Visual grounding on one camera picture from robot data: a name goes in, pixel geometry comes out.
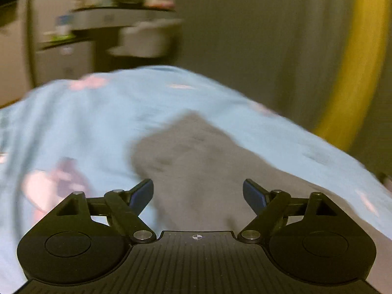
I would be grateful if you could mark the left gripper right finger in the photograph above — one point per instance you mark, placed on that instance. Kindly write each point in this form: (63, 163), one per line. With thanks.
(272, 208)

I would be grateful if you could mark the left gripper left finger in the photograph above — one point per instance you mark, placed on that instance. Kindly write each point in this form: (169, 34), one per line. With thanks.
(122, 209)

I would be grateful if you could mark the grey sweatpants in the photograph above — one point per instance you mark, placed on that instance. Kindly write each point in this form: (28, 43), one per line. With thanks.
(198, 174)

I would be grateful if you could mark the light blue mushroom bedsheet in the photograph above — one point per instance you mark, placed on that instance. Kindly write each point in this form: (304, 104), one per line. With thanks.
(79, 135)

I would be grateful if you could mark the grey curtain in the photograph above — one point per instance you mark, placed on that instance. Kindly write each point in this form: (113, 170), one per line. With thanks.
(285, 54)

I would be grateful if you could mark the white desk with clutter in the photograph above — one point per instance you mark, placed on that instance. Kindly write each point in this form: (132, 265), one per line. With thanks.
(103, 39)

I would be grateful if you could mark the yellow curtain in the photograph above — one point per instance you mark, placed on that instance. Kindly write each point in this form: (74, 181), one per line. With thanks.
(358, 74)

